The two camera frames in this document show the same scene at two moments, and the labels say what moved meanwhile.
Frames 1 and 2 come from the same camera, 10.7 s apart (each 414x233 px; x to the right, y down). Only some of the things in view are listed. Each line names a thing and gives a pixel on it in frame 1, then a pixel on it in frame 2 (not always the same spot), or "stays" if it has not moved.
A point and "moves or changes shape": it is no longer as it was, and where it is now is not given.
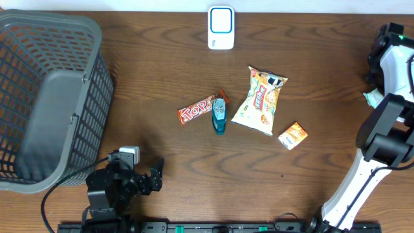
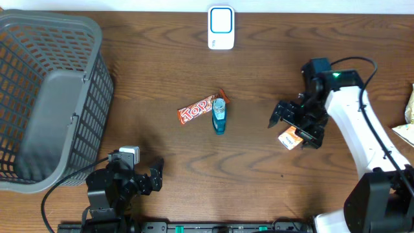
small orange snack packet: x=293 y=136 stays
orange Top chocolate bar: x=200 y=109 stays
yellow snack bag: x=258 y=110 moves or changes shape
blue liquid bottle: x=219 y=115 stays
